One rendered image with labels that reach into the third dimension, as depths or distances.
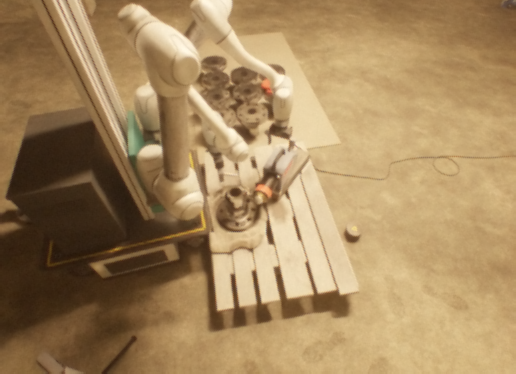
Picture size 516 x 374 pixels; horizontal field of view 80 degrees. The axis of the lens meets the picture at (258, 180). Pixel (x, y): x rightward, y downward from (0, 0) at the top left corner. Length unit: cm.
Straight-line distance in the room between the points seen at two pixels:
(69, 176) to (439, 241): 222
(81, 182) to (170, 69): 77
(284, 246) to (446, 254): 108
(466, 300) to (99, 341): 212
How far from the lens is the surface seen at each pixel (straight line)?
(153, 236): 188
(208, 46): 412
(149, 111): 180
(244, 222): 198
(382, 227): 235
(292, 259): 192
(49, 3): 123
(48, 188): 158
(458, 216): 265
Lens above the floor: 187
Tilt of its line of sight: 51 degrees down
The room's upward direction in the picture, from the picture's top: straight up
